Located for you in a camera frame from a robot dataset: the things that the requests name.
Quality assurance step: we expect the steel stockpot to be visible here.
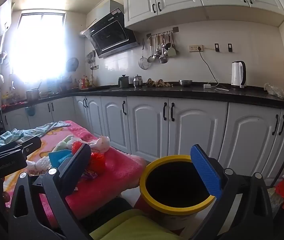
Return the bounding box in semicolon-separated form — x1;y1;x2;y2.
26;89;40;103

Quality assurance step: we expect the blue packet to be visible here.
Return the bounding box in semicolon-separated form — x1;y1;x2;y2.
48;150;74;168

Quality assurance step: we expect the black range hood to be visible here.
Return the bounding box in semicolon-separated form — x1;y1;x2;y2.
83;0;139;58

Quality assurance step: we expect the purple wrapper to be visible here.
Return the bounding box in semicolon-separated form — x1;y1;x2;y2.
81;169;99;180

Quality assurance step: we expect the brown mottled rag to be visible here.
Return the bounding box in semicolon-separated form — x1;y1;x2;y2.
146;78;174;88

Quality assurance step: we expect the white charging cable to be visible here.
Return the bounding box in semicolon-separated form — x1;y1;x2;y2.
207;79;230;92

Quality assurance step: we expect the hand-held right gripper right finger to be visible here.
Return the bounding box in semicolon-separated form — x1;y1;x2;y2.
189;144;275;240

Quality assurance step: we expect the group of condiment bottles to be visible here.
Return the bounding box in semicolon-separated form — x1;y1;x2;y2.
78;74;95;90

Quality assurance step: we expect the dark lidded pot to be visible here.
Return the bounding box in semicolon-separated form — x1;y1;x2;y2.
118;74;130;88

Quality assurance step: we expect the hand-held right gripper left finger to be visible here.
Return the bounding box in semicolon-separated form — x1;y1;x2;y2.
8;144;92;240

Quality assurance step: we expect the yellow rimmed trash bin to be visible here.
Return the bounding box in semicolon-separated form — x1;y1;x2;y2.
139;155;218;232

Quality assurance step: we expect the white electric kettle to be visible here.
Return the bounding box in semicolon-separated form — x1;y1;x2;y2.
230;60;247;89

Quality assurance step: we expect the clear white plastic bag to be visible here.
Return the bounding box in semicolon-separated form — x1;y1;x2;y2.
26;156;51;173

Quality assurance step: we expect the row of hanging utensils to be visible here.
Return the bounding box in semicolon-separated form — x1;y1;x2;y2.
147;34;178;64

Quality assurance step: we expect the steel lidded canister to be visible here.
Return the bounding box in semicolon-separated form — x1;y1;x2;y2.
133;74;143;88

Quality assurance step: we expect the person's green clothing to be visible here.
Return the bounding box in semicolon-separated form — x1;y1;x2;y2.
89;209;182;240

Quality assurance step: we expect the light blue cloth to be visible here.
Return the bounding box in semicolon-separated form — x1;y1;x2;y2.
0;121;71;155

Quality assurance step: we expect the person's left hand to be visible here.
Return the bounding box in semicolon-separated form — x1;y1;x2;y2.
2;191;11;208

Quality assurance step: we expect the beige wall socket strip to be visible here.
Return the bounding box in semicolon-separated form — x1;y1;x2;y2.
188;44;204;53

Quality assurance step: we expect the pale green plastic bag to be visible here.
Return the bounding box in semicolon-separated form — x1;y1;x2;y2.
52;135;82;153

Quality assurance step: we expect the window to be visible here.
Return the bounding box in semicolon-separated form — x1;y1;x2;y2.
12;11;66;84

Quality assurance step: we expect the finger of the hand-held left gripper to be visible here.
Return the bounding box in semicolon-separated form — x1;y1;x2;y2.
0;141;21;156
20;136;43;154

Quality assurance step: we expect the pink printed blanket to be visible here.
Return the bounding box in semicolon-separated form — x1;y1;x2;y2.
0;120;147;228

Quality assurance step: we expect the black power cable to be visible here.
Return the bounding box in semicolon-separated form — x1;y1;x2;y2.
198;45;220;85

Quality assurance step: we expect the red plastic wrapper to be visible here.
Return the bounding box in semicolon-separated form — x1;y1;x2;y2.
71;141;106;174

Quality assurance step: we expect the round grey wall fan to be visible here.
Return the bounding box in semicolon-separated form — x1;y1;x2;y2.
66;57;79;72

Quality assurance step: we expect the dark cloth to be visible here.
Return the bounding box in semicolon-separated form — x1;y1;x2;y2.
65;196;142;228

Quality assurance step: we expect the wall utensil rail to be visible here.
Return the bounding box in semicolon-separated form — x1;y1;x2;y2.
146;26;179;39

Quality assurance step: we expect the wire mesh strainer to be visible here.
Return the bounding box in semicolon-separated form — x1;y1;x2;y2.
139;39;150;70

